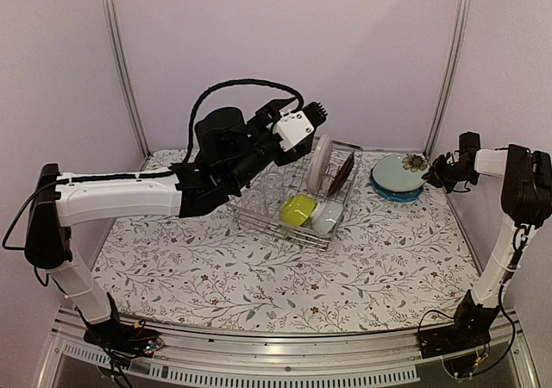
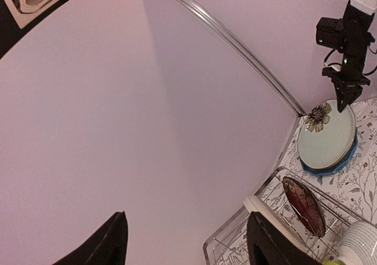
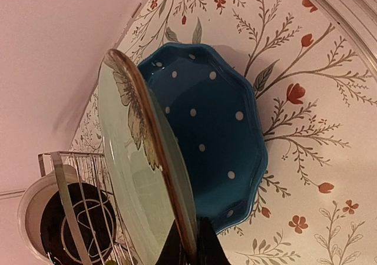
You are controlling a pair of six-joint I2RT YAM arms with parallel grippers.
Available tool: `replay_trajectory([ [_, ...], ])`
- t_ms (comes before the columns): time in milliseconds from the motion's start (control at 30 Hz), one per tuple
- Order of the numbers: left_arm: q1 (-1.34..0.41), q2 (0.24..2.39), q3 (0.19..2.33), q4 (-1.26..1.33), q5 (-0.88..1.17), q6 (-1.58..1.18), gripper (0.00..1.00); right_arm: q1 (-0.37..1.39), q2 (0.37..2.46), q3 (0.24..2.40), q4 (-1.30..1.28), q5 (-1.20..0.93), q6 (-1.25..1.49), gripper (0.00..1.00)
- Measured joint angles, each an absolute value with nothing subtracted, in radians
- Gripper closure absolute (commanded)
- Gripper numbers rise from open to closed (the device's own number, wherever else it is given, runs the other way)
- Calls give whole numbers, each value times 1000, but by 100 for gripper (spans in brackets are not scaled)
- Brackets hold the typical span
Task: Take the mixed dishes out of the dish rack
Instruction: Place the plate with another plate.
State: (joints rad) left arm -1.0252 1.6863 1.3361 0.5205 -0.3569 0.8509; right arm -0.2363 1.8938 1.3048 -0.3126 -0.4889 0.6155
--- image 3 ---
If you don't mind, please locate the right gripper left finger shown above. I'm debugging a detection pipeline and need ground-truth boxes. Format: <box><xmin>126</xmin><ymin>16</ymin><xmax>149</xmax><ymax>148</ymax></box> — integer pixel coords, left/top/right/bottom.
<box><xmin>156</xmin><ymin>220</ymin><xmax>187</xmax><ymax>265</ymax></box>

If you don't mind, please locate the wire dish rack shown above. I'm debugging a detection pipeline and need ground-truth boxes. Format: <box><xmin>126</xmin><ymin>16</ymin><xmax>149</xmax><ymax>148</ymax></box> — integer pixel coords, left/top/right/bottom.
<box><xmin>38</xmin><ymin>151</ymin><xmax>141</xmax><ymax>264</ymax></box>

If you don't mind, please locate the floral table mat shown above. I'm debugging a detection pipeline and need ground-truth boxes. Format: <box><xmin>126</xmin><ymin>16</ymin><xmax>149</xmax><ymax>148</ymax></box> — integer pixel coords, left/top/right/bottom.
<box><xmin>69</xmin><ymin>0</ymin><xmax>377</xmax><ymax>265</ymax></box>

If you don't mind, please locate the white ribbed plate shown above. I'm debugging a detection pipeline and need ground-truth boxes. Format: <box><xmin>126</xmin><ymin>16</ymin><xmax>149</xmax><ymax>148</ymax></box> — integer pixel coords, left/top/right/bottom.
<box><xmin>17</xmin><ymin>171</ymin><xmax>70</xmax><ymax>264</ymax></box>

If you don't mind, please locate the blue polka dot plate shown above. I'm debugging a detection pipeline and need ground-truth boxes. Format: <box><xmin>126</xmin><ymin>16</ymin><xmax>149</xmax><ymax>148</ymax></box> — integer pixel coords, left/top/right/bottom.
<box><xmin>138</xmin><ymin>42</ymin><xmax>268</xmax><ymax>233</ymax></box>

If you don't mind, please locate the dark red black plate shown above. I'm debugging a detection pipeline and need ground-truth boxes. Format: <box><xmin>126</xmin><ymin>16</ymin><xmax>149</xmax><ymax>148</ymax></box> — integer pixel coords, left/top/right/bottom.
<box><xmin>48</xmin><ymin>183</ymin><xmax>117</xmax><ymax>264</ymax></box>

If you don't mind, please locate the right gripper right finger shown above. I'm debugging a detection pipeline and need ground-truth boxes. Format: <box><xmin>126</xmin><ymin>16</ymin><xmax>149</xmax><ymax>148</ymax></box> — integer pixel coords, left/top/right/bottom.
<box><xmin>197</xmin><ymin>217</ymin><xmax>230</xmax><ymax>265</ymax></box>

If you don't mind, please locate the pale green flower plate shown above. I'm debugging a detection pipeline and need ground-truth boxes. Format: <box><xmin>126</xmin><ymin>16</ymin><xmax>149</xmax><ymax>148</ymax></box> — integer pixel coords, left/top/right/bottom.
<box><xmin>98</xmin><ymin>49</ymin><xmax>198</xmax><ymax>264</ymax></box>

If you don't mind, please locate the yellow green bowl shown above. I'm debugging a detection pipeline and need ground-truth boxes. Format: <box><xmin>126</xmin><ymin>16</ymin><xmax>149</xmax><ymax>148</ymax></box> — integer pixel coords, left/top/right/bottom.
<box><xmin>105</xmin><ymin>260</ymin><xmax>117</xmax><ymax>265</ymax></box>

